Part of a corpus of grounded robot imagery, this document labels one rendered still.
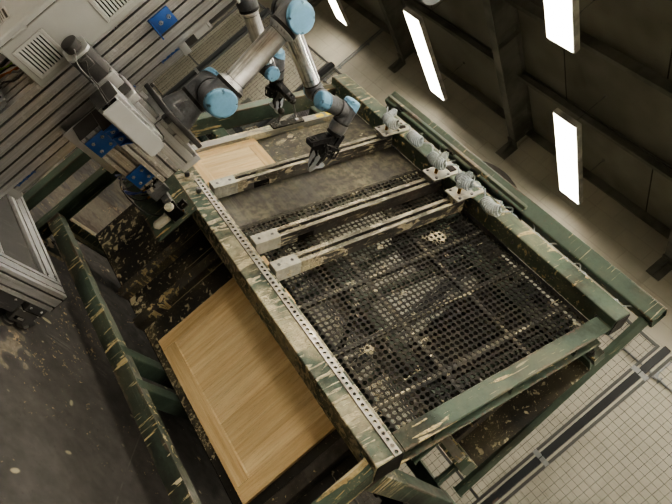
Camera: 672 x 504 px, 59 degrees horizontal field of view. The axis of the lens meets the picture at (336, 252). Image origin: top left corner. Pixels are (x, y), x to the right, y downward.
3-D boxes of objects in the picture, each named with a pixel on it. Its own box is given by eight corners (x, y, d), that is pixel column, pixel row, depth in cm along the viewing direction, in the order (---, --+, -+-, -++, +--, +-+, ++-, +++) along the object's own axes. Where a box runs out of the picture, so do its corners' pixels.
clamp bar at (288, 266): (266, 270, 261) (267, 230, 245) (467, 196, 314) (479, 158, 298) (277, 285, 256) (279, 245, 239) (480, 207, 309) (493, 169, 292)
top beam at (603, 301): (330, 90, 379) (331, 75, 372) (343, 87, 383) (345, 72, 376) (606, 336, 254) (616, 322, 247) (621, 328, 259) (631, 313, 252)
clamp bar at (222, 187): (207, 190, 296) (205, 150, 279) (397, 135, 349) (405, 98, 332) (216, 202, 290) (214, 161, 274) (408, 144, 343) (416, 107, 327)
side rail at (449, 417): (386, 447, 214) (391, 432, 206) (586, 331, 263) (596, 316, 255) (399, 466, 209) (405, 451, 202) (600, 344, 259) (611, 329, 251)
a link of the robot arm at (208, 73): (199, 104, 242) (225, 82, 242) (209, 115, 233) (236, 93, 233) (180, 81, 234) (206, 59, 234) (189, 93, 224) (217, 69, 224)
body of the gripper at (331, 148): (333, 161, 263) (348, 138, 258) (320, 157, 257) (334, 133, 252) (324, 152, 267) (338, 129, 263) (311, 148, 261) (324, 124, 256)
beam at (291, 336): (141, 143, 328) (139, 126, 321) (163, 138, 334) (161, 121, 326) (372, 483, 204) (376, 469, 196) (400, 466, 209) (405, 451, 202)
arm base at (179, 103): (171, 112, 223) (191, 95, 223) (156, 92, 232) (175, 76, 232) (194, 135, 236) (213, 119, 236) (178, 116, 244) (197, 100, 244)
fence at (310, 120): (180, 153, 315) (179, 147, 312) (331, 115, 358) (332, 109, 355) (183, 159, 312) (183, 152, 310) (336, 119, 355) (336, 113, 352)
